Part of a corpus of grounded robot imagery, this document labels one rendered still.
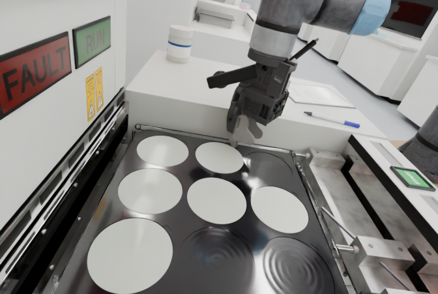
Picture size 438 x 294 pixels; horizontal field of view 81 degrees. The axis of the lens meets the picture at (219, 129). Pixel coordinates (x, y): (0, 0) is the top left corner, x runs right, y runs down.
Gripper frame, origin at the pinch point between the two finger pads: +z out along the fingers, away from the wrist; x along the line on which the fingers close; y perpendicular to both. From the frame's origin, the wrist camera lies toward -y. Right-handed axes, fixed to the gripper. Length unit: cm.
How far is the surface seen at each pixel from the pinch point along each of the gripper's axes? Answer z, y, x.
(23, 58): -20.3, -4.8, -34.6
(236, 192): 1.3, 8.7, -11.4
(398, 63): 27, 28, 459
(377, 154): -4.8, 26.1, 15.6
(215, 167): 1.3, 2.1, -8.9
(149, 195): 1.3, -0.6, -22.7
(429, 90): 39, 75, 385
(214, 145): 1.2, -2.5, -3.2
